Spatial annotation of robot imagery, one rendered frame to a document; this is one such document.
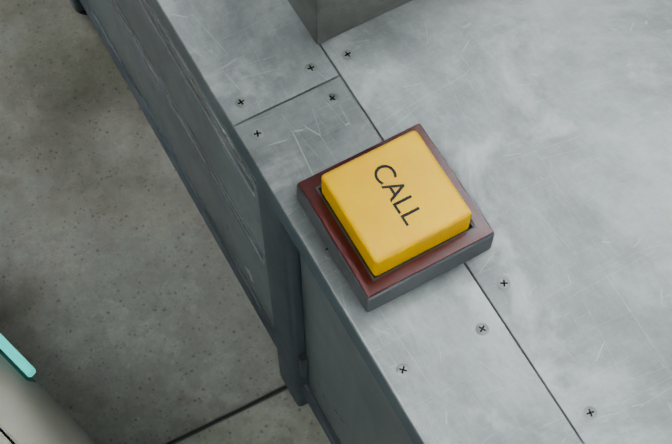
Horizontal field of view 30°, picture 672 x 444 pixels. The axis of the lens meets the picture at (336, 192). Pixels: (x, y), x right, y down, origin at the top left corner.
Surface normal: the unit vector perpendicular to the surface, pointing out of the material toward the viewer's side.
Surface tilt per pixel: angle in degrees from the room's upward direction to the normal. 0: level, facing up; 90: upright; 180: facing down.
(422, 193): 0
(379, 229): 0
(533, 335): 0
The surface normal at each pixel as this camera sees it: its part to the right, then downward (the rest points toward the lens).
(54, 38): 0.00, -0.46
